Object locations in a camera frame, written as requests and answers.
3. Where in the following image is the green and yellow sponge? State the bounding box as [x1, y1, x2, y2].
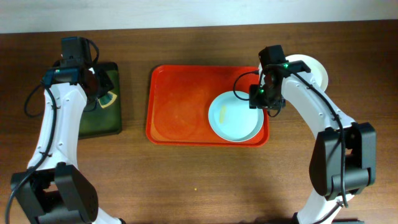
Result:
[98, 91, 118, 108]

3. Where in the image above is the light blue plate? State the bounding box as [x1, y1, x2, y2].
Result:
[208, 91, 264, 142]

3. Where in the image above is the white plate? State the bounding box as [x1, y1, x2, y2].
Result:
[286, 54, 329, 91]

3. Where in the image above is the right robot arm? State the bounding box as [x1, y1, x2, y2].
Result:
[249, 45, 377, 223]

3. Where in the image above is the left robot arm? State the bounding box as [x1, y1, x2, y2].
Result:
[9, 37, 122, 223]

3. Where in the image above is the green cloth in tray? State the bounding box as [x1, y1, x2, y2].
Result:
[79, 70, 122, 139]

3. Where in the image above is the black rectangular tray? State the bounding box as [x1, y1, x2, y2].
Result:
[43, 62, 122, 140]

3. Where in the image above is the red plastic tray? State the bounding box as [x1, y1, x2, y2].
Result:
[146, 65, 269, 147]

